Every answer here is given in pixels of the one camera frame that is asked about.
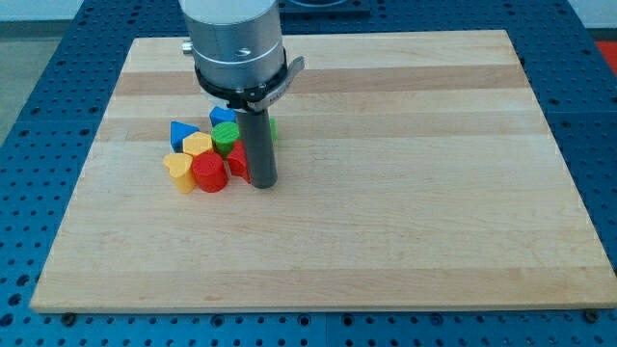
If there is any black clamp with metal lever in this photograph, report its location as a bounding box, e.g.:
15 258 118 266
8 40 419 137
195 56 305 112

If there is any green block behind rod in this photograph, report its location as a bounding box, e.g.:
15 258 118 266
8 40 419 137
269 118 278 143

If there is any red cylinder block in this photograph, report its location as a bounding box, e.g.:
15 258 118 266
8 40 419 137
191 152 228 193

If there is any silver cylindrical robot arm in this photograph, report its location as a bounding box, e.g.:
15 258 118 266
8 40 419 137
179 0 285 90

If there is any yellow hexagon block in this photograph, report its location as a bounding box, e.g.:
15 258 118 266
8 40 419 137
182 131 214 157

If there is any light wooden board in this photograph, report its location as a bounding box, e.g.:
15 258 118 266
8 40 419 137
31 30 616 313

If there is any red block beside rod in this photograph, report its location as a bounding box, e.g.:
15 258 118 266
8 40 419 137
227 140 251 183

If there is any yellow heart block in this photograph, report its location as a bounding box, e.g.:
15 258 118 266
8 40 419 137
163 153 196 194

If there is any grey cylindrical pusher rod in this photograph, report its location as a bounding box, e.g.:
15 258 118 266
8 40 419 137
236 111 278 189

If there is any blue block behind rod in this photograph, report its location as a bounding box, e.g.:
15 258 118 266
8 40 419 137
209 106 236 127

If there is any green cylinder block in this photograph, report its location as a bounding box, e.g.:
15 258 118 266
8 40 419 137
211 121 240 157

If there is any blue triangle block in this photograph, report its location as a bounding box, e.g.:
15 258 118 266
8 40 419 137
170 120 200 152

